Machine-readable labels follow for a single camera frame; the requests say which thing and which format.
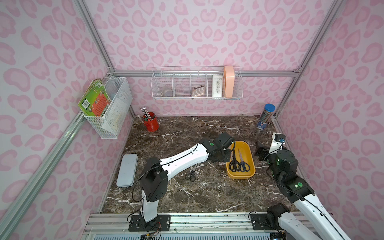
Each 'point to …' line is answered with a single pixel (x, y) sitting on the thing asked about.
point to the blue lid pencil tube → (265, 116)
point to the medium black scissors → (190, 176)
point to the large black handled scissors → (244, 167)
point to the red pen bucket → (152, 125)
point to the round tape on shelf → (166, 93)
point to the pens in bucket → (146, 114)
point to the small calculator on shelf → (198, 91)
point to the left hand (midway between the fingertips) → (228, 155)
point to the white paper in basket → (116, 115)
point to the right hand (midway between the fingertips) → (264, 141)
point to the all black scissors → (234, 165)
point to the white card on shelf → (217, 86)
